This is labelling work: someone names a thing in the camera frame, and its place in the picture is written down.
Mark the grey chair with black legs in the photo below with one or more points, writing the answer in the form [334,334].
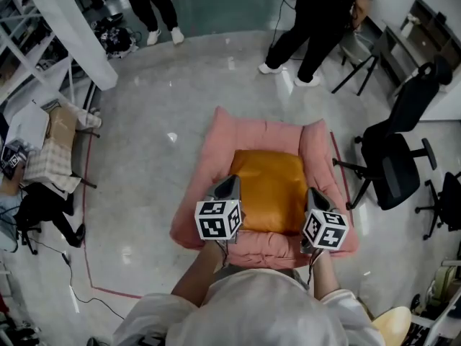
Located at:
[354,49]

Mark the white box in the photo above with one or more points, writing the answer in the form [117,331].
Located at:
[29,124]

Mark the person's left forearm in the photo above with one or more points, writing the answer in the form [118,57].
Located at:
[198,276]

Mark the white square pillar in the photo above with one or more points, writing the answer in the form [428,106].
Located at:
[72,31]

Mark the white shelving unit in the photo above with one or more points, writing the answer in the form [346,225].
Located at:
[21,65]

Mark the person's right forearm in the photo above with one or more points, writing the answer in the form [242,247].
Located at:
[324,276]

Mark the black high-back office chair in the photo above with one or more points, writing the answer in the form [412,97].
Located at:
[396,171]

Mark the orange fabric cushion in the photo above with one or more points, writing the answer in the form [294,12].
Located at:
[273,189]

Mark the round wooden side table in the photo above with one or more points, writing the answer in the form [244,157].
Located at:
[392,326]

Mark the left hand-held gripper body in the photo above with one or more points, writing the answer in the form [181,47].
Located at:
[216,220]

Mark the person's white shirt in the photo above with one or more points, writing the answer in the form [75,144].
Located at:
[259,312]

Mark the checkered cloth table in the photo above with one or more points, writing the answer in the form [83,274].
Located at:
[47,160]

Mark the brown cardboard box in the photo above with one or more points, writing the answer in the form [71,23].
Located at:
[63,124]

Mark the pile of black bags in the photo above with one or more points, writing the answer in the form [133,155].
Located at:
[115,38]

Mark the grey cubby shelf unit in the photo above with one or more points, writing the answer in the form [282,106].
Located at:
[425,34]

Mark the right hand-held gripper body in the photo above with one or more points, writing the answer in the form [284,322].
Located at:
[326,229]

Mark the white low rack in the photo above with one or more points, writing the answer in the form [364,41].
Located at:
[437,324]

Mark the black low-back office chair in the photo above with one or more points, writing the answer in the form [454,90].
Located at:
[450,200]

